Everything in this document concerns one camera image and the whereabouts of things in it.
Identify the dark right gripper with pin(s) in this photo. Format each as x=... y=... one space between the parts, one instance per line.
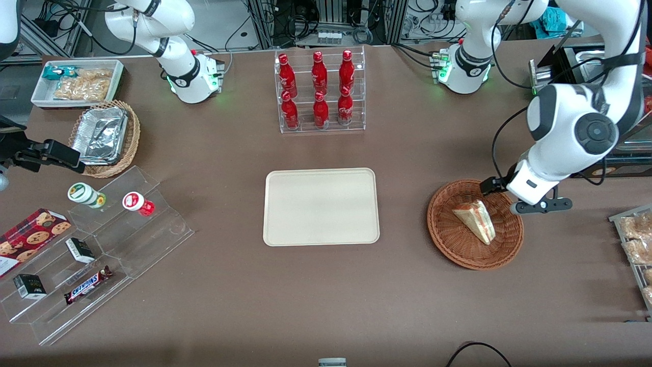
x=20 y=151

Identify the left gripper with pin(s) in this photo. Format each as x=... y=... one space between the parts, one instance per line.
x=491 y=185

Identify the triangle sandwich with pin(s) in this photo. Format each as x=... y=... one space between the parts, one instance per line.
x=476 y=221

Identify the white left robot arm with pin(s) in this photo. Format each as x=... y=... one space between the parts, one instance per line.
x=560 y=127

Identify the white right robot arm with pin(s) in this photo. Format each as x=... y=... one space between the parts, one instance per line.
x=178 y=71

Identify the small light wicker basket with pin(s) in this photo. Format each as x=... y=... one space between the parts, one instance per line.
x=130 y=137

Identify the large brown wicker basket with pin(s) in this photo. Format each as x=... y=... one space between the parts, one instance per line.
x=458 y=247

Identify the tray with packaged bread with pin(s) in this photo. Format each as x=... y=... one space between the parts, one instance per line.
x=619 y=220

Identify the cream plastic tray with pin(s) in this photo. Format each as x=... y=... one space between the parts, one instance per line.
x=321 y=206

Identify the aluminium foil containers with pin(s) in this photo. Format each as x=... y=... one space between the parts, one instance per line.
x=99 y=135

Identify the green lid yoghurt cup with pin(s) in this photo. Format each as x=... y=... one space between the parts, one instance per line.
x=84 y=194

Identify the white plastic bin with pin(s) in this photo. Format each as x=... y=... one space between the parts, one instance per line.
x=41 y=94

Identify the clear bag of crackers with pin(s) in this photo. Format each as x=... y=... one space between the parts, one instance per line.
x=84 y=85

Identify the teal snack packet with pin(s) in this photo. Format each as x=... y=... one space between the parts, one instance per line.
x=57 y=72

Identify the red lid yoghurt cup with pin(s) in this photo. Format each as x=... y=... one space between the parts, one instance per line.
x=136 y=202

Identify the red tartan cookie box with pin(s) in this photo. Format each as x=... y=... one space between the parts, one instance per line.
x=30 y=239

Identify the small black box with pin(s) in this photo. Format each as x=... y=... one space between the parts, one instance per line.
x=80 y=250
x=29 y=286

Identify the clear acrylic stepped display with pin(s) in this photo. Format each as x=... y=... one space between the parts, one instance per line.
x=142 y=239

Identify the Snickers chocolate bar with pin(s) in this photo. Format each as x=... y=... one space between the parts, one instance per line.
x=87 y=285

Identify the black food warmer case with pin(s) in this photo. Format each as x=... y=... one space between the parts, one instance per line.
x=631 y=153

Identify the bagged fried snack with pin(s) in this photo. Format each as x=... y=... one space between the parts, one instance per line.
x=636 y=226
x=648 y=294
x=639 y=251
x=648 y=275

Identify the red cola bottle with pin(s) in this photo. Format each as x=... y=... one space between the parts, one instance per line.
x=345 y=108
x=321 y=111
x=319 y=71
x=290 y=112
x=347 y=70
x=287 y=74

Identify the teal plastic bag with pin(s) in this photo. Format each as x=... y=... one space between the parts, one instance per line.
x=550 y=23

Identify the clear acrylic bottle rack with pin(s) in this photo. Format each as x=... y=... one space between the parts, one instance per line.
x=305 y=130

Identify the white power strip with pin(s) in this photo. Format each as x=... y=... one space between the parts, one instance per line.
x=330 y=36

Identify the small grey device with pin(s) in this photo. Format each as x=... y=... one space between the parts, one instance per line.
x=332 y=362

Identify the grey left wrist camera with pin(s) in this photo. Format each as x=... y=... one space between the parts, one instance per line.
x=540 y=206

